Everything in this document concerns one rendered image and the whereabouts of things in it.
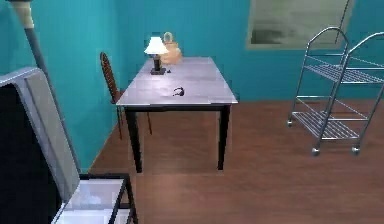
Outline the grey table with black legs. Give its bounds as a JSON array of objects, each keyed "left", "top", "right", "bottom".
[{"left": 115, "top": 56, "right": 239, "bottom": 174}]

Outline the tan woven basket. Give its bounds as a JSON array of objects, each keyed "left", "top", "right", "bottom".
[{"left": 159, "top": 31, "right": 183, "bottom": 66}]

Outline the white shade table lamp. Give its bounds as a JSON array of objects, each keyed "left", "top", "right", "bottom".
[{"left": 143, "top": 36, "right": 170, "bottom": 76}]

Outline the brown wooden chair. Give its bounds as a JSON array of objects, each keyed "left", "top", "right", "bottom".
[{"left": 99, "top": 51, "right": 153, "bottom": 140}]

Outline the grey floor lamp pole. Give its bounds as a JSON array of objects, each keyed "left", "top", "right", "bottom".
[{"left": 7, "top": 0, "right": 82, "bottom": 174}]

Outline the black frame glass stand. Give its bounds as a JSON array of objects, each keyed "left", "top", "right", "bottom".
[{"left": 50, "top": 172, "right": 139, "bottom": 224}]

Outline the pale framed wall picture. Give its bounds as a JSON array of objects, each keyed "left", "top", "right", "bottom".
[{"left": 245, "top": 0, "right": 356, "bottom": 51}]

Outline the silver wire rolling cart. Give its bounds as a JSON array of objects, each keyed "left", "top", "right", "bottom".
[{"left": 286, "top": 26, "right": 384, "bottom": 157}]

